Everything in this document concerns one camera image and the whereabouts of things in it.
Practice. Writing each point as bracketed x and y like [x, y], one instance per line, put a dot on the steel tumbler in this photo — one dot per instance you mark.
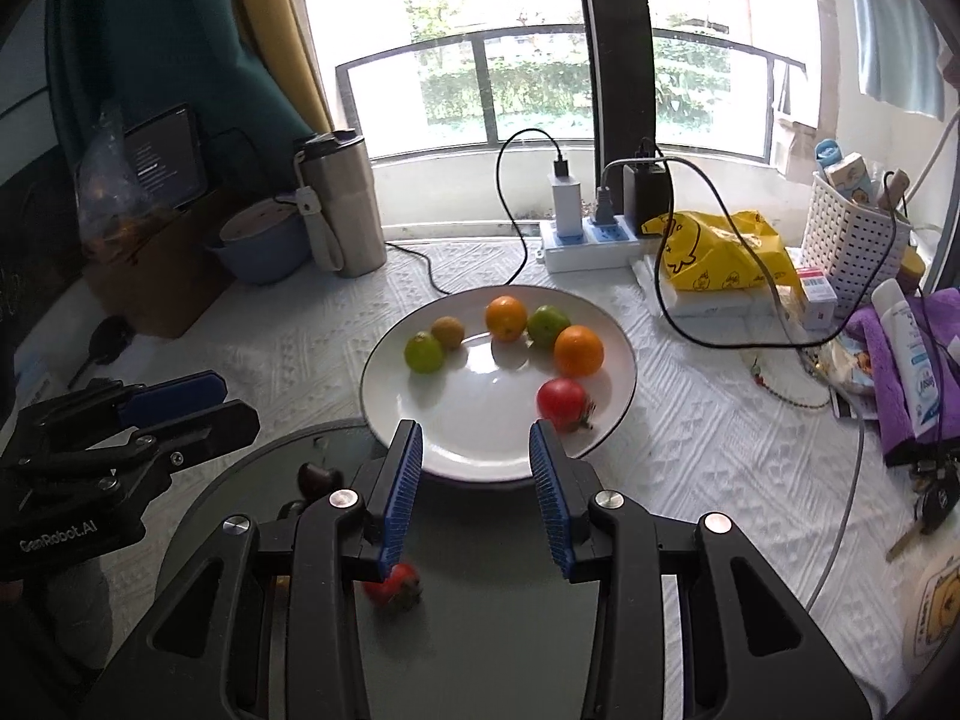
[345, 202]

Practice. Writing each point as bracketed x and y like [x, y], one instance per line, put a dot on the clear plastic bag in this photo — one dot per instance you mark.
[112, 195]

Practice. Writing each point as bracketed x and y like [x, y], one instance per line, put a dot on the small red white box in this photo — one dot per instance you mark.
[816, 298]

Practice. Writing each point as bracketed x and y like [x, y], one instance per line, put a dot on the black window post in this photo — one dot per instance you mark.
[615, 52]

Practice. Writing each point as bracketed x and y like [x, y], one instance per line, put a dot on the purple cloth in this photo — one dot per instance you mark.
[892, 390]

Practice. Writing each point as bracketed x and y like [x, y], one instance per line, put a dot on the large orange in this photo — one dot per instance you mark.
[578, 350]

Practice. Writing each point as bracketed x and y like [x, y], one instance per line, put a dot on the black charger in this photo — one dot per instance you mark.
[645, 191]

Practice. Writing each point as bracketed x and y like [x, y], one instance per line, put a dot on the white power strip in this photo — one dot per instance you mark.
[592, 244]

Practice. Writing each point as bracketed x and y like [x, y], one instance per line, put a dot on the blue bowl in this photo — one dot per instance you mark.
[262, 247]

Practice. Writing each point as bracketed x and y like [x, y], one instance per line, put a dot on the teal curtain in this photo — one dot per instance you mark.
[187, 37]

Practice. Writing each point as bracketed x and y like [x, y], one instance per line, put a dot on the hanging blue towel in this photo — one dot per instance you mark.
[896, 30]

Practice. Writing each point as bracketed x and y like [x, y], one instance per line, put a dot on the white perforated basket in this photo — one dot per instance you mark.
[851, 240]

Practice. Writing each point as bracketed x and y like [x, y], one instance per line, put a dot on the brown kiwi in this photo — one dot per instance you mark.
[448, 331]

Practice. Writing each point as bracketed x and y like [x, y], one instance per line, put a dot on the car keys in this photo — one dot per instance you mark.
[930, 502]

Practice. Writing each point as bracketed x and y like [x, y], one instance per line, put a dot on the white round plate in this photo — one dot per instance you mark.
[480, 420]

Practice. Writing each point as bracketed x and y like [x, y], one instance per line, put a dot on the balcony railing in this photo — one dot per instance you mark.
[480, 90]

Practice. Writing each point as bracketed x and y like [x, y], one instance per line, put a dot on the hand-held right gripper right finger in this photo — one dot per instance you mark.
[551, 495]

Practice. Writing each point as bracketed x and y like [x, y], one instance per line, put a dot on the red tomato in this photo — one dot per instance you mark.
[562, 403]

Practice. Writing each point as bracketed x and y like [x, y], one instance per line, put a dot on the yellow curtain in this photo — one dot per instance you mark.
[289, 30]

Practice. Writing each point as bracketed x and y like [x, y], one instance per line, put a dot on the grey round placemat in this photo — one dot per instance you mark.
[480, 615]

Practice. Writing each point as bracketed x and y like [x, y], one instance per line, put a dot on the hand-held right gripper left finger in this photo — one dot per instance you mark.
[401, 495]

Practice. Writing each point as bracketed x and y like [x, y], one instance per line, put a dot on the green lime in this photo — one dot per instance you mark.
[424, 352]
[547, 325]

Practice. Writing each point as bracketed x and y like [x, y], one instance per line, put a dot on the white tube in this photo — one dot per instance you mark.
[911, 360]

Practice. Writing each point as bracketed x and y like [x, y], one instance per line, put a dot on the brown cardboard box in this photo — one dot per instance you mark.
[172, 277]

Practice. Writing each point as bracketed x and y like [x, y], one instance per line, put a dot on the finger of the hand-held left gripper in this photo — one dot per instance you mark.
[202, 426]
[176, 392]

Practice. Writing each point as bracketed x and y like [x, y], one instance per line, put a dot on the white charger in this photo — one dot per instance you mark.
[565, 199]

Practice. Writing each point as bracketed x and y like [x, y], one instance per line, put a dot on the black hand mirror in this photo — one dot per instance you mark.
[109, 341]

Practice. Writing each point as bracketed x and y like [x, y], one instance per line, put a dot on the yellow plastic bag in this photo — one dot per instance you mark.
[720, 255]

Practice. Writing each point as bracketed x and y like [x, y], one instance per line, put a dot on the small orange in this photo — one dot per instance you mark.
[505, 317]

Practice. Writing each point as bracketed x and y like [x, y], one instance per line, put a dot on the red strawberry-like fruit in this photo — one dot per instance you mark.
[394, 586]

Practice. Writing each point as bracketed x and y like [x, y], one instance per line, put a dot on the white bear mug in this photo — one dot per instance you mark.
[934, 615]

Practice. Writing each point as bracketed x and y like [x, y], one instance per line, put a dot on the dark plum fruit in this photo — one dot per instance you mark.
[319, 476]

